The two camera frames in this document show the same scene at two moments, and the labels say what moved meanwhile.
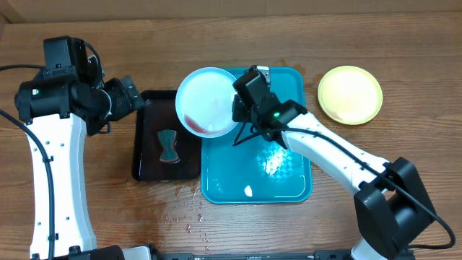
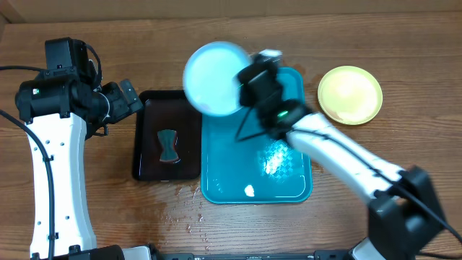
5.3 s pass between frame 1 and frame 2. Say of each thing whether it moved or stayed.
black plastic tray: stayed
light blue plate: moved
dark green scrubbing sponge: stayed
